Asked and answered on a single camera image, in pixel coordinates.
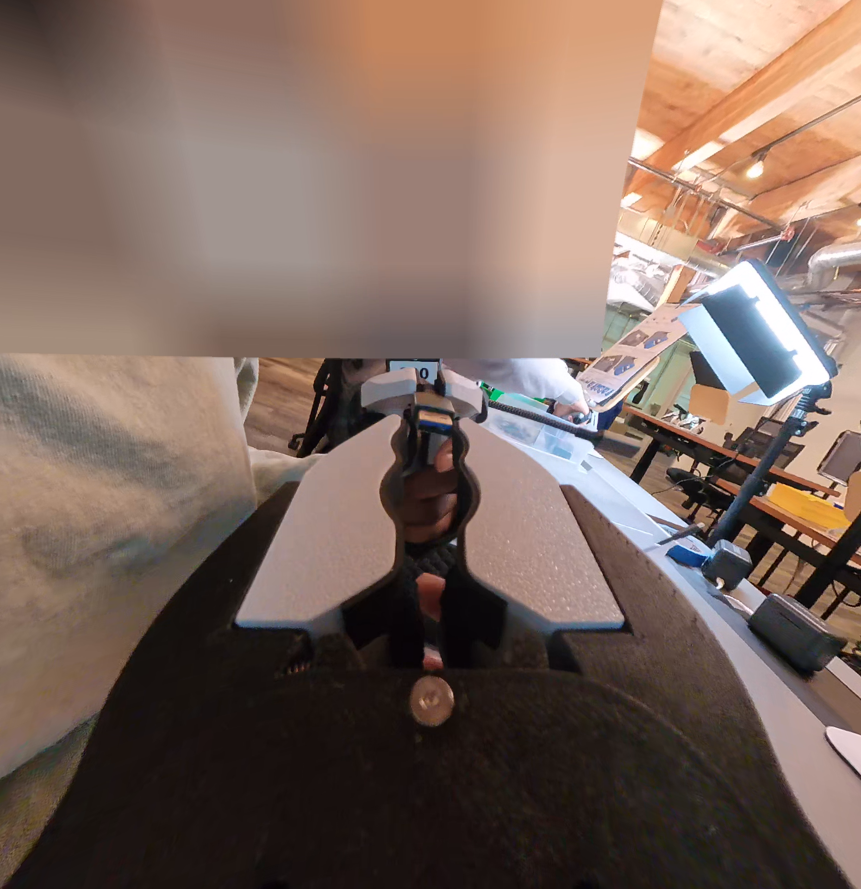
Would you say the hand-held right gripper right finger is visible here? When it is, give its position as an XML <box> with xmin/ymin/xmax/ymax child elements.
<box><xmin>441</xmin><ymin>419</ymin><xmax>626</xmax><ymax>669</ymax></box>

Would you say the instruction sheet stand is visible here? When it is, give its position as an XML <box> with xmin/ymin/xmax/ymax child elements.
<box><xmin>580</xmin><ymin>304</ymin><xmax>692</xmax><ymax>419</ymax></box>

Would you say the dark grey power adapter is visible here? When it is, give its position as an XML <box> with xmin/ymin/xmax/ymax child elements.
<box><xmin>701</xmin><ymin>540</ymin><xmax>752</xmax><ymax>591</ymax></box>
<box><xmin>748</xmin><ymin>594</ymin><xmax>848</xmax><ymax>675</ymax></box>

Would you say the person's left hand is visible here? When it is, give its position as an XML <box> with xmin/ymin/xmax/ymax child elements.
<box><xmin>396</xmin><ymin>438</ymin><xmax>465</xmax><ymax>546</ymax></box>

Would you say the black light stand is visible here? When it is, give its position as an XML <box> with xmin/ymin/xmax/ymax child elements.
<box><xmin>707</xmin><ymin>384</ymin><xmax>833</xmax><ymax>550</ymax></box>

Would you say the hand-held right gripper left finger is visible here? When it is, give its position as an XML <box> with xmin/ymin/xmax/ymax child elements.
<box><xmin>235</xmin><ymin>415</ymin><xmax>426</xmax><ymax>669</ymax></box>

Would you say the small framed monitor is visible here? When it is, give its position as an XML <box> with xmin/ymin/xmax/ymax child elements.
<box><xmin>818</xmin><ymin>431</ymin><xmax>861</xmax><ymax>485</ymax></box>

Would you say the clear plastic bin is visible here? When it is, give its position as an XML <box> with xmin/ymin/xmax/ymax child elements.
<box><xmin>482</xmin><ymin>394</ymin><xmax>601</xmax><ymax>468</ymax></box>

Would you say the led light panel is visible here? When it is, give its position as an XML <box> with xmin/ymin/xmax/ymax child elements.
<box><xmin>677</xmin><ymin>260</ymin><xmax>840</xmax><ymax>407</ymax></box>

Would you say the yellow plastic bin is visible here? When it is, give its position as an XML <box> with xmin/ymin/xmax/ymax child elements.
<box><xmin>767</xmin><ymin>482</ymin><xmax>854</xmax><ymax>530</ymax></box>

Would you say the braided usb cable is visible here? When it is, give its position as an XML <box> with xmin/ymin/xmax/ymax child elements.
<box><xmin>412</xmin><ymin>398</ymin><xmax>605</xmax><ymax>443</ymax></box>

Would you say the black office chair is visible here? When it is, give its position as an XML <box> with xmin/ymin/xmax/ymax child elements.
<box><xmin>292</xmin><ymin>357</ymin><xmax>365</xmax><ymax>456</ymax></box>

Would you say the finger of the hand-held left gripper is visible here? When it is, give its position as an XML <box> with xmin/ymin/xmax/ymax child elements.
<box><xmin>361</xmin><ymin>368</ymin><xmax>421</xmax><ymax>419</ymax></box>
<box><xmin>441</xmin><ymin>370</ymin><xmax>488</xmax><ymax>425</ymax></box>

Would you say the silver air duct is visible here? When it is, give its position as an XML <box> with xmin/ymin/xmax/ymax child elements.
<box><xmin>807</xmin><ymin>239</ymin><xmax>861</xmax><ymax>287</ymax></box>

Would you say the instruction sheet on board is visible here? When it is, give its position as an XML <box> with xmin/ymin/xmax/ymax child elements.
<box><xmin>825</xmin><ymin>726</ymin><xmax>861</xmax><ymax>793</ymax></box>

